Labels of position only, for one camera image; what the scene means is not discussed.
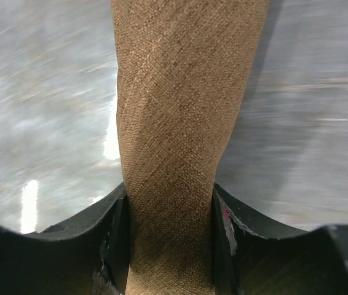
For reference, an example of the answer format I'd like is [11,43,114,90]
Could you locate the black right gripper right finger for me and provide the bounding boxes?
[212,185,348,295]

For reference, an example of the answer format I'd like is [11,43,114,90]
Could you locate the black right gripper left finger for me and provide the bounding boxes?
[0,185,130,294]

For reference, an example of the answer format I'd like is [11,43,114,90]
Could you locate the brown cloth napkin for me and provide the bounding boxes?
[111,1,269,294]

